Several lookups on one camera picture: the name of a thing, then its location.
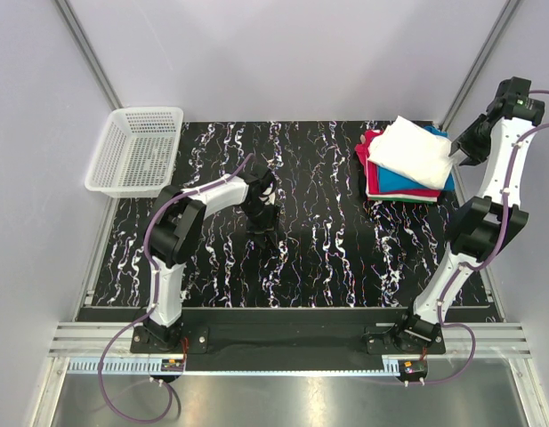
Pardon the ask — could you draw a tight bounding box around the white printed t shirt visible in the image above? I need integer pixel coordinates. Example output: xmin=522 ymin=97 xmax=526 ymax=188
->
xmin=368 ymin=116 xmax=453 ymax=189

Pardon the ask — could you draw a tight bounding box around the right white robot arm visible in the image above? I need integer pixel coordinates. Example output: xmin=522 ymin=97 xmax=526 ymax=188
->
xmin=408 ymin=77 xmax=545 ymax=329

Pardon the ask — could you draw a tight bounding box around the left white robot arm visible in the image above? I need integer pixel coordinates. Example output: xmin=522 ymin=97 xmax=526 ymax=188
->
xmin=142 ymin=164 xmax=281 ymax=331

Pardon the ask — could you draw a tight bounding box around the black marble pattern mat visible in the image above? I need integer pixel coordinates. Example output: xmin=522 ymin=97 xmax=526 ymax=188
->
xmin=77 ymin=119 xmax=506 ymax=323

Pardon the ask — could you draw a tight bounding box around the blue folded t shirt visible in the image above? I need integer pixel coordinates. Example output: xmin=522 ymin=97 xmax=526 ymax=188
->
xmin=377 ymin=125 xmax=456 ymax=193

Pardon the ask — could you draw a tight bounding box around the green folded t shirt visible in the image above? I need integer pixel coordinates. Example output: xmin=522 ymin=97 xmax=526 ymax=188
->
xmin=367 ymin=194 xmax=438 ymax=205

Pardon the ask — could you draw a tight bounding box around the red folded t shirt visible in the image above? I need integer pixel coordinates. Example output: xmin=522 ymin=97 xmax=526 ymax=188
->
xmin=355 ymin=130 xmax=440 ymax=198

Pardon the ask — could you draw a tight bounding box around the white plastic basket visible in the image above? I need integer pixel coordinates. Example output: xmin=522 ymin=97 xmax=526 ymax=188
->
xmin=85 ymin=107 xmax=184 ymax=198

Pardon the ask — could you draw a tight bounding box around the left small circuit board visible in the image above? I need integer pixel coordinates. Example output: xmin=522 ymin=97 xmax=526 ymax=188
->
xmin=161 ymin=359 xmax=186 ymax=372

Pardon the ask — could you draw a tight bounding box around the small circuit board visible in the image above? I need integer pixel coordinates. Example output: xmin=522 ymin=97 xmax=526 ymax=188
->
xmin=161 ymin=359 xmax=186 ymax=372
xmin=401 ymin=359 xmax=428 ymax=375

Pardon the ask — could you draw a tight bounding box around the right small circuit board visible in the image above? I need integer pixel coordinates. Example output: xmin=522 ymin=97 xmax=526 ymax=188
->
xmin=401 ymin=359 xmax=428 ymax=375

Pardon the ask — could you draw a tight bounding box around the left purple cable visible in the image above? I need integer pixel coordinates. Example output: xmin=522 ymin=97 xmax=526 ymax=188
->
xmin=98 ymin=153 xmax=255 ymax=422

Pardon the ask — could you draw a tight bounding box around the purple cable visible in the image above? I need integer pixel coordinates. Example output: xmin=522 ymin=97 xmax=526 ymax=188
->
xmin=98 ymin=153 xmax=255 ymax=422
xmin=362 ymin=90 xmax=549 ymax=385

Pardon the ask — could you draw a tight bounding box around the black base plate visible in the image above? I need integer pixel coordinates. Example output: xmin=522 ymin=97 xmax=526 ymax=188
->
xmin=131 ymin=308 xmax=446 ymax=355

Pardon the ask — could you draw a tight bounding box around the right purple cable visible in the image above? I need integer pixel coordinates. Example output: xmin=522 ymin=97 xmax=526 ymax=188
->
xmin=362 ymin=90 xmax=549 ymax=385

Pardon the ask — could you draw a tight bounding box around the aluminium rail profile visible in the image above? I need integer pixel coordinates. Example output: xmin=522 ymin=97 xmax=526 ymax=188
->
xmin=48 ymin=322 xmax=531 ymax=359

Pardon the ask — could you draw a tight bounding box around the white slotted cable duct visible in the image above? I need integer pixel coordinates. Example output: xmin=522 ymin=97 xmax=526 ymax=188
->
xmin=69 ymin=356 xmax=400 ymax=377

